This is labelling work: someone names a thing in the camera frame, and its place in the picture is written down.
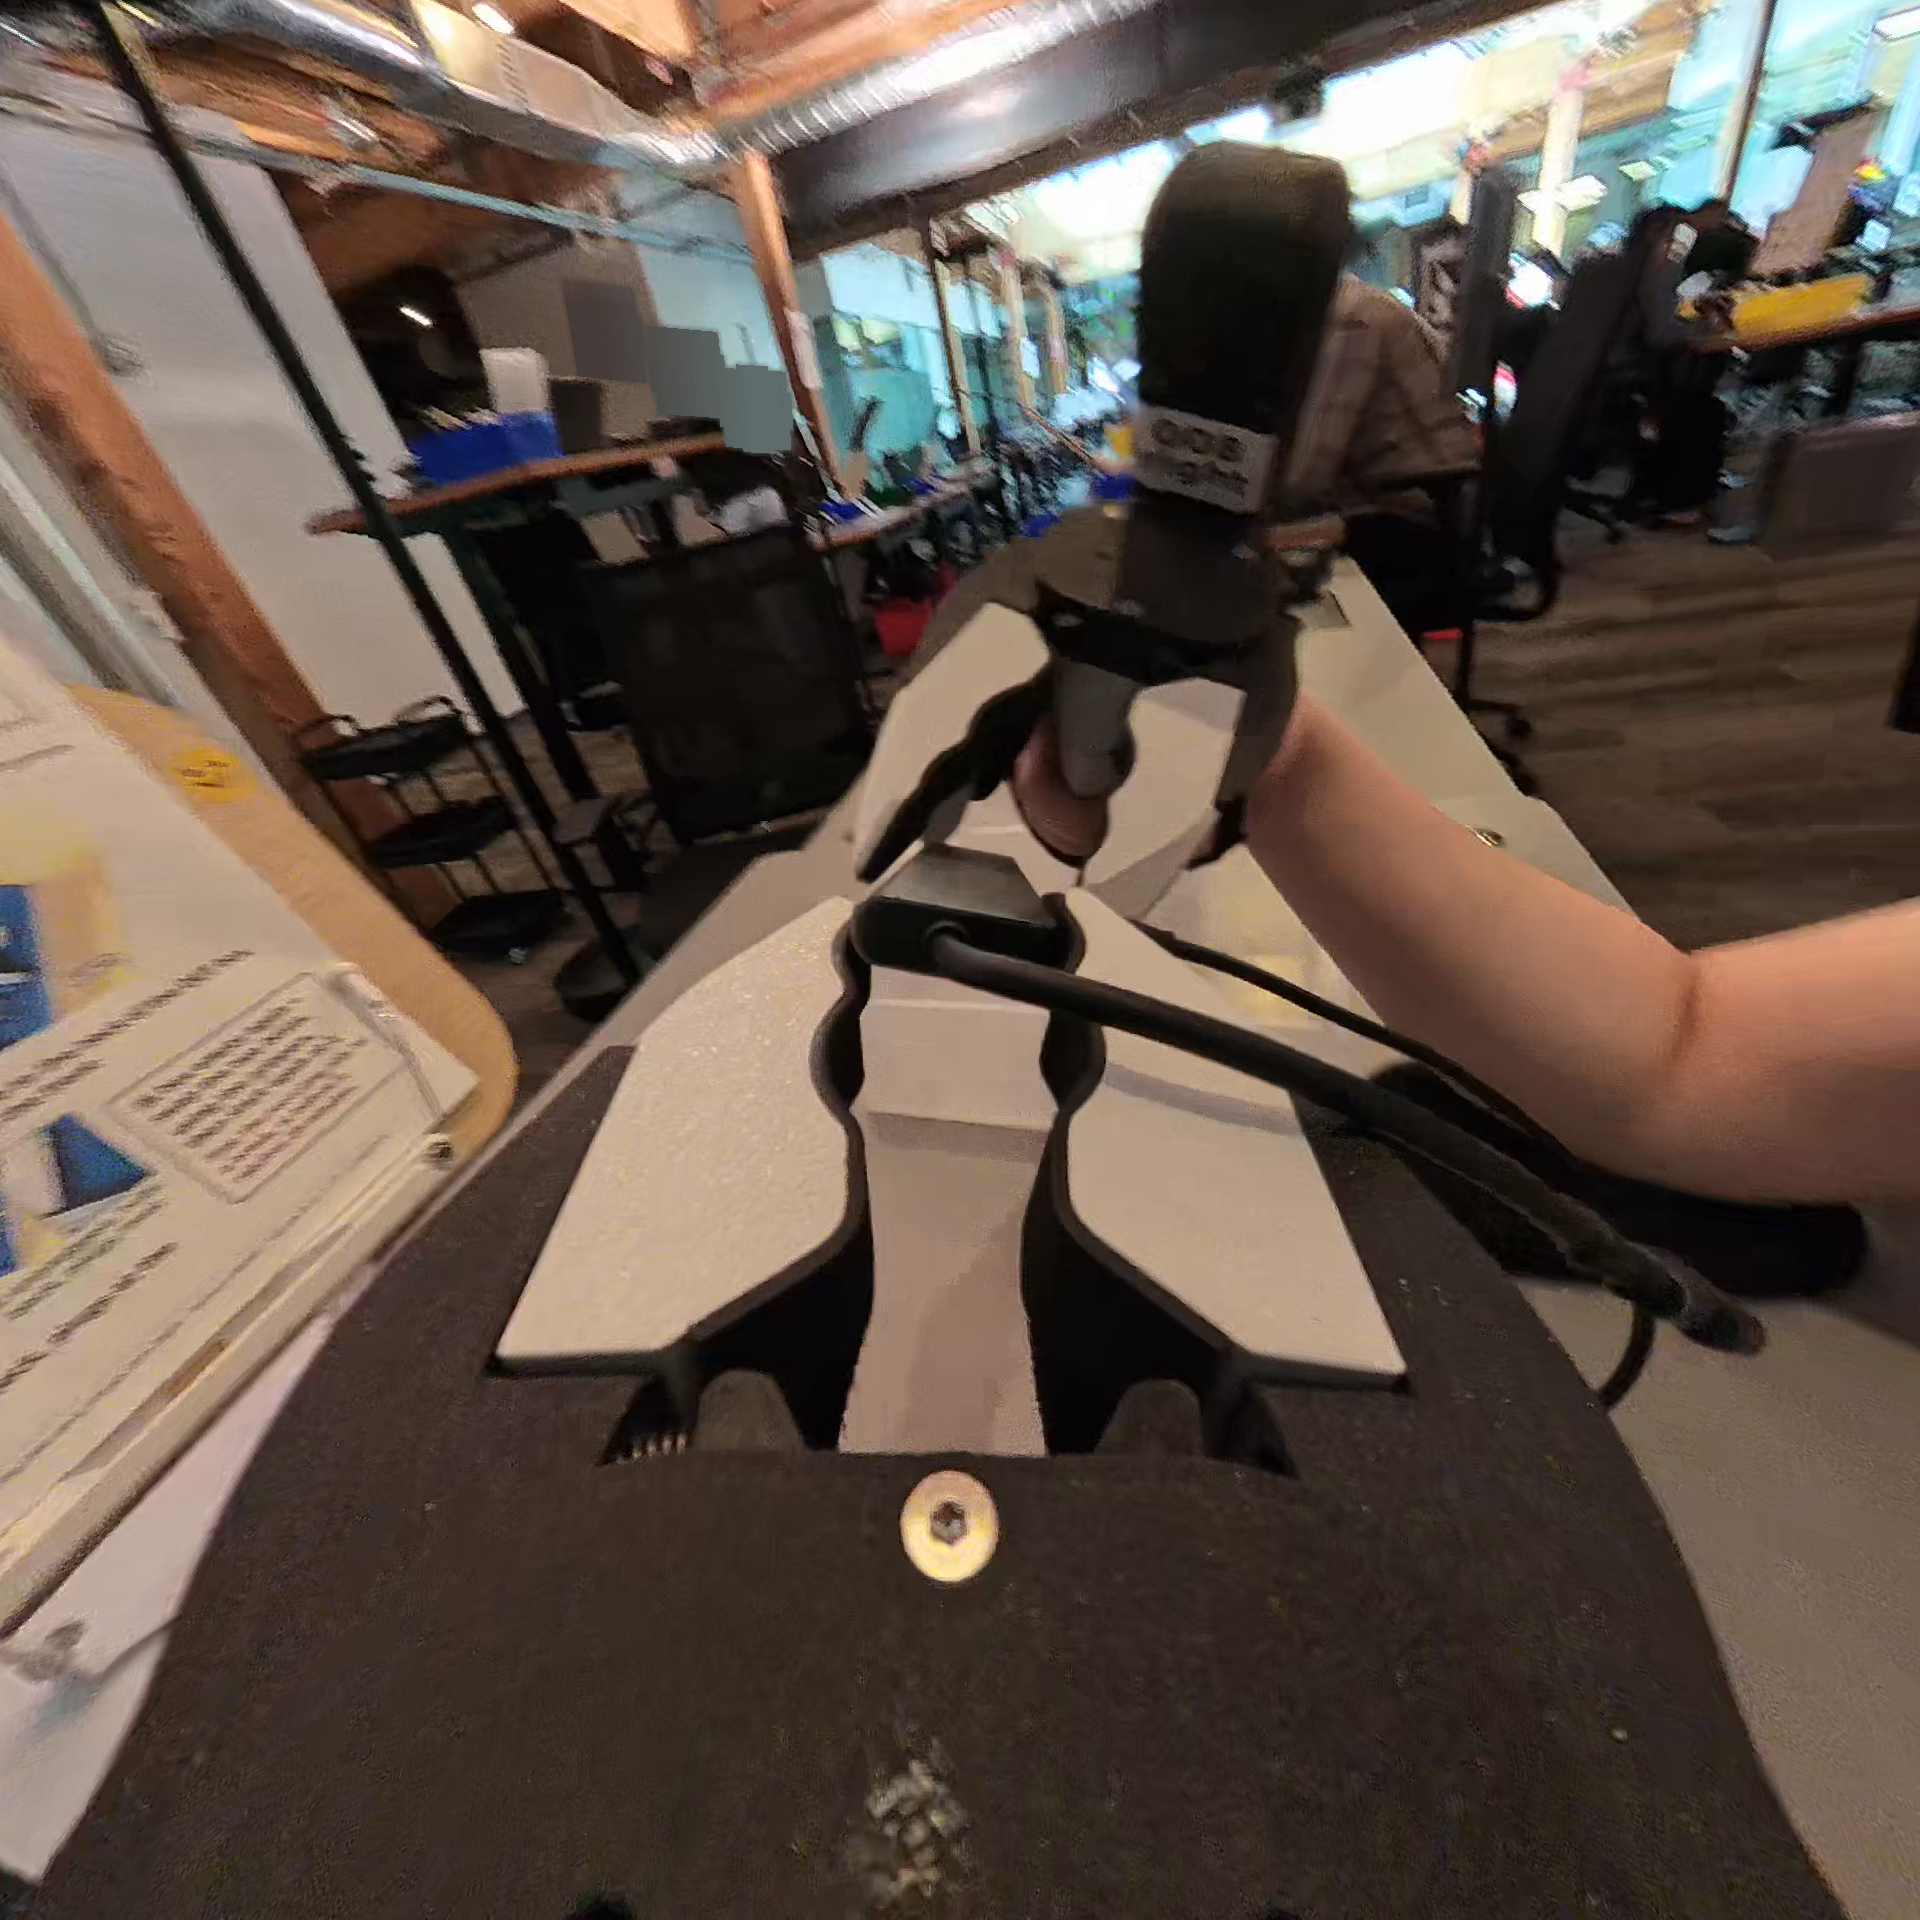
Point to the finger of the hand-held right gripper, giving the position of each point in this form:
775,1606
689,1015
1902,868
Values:
952,675
1178,794

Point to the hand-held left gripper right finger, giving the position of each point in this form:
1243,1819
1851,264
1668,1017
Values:
1200,1246

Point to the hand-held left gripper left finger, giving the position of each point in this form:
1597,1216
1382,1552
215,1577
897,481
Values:
703,1169

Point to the person's right forearm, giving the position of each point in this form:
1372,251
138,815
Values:
1576,1019

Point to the person's right hand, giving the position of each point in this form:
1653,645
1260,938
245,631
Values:
1062,823

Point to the black fabric bin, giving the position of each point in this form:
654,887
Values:
735,675

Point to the black office chair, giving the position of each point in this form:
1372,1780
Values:
1544,451

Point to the plywood board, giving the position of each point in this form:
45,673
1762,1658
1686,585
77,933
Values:
405,960

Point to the wooden workbench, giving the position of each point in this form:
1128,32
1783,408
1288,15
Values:
526,470

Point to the printed document sheet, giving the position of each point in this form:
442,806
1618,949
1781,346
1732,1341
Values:
225,1079

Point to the black utility cart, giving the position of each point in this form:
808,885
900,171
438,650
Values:
420,750

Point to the blue storage bin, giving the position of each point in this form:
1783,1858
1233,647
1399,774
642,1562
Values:
489,446

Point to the yellow tray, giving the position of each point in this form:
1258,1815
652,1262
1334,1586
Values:
1793,308

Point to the grey storage box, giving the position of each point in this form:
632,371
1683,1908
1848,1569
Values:
1837,484

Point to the black stand pole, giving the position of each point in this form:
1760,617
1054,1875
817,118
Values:
345,451

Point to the white paper sheet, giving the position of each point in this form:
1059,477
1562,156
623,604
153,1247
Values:
90,1695

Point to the silver air duct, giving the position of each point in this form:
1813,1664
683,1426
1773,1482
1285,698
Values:
497,77

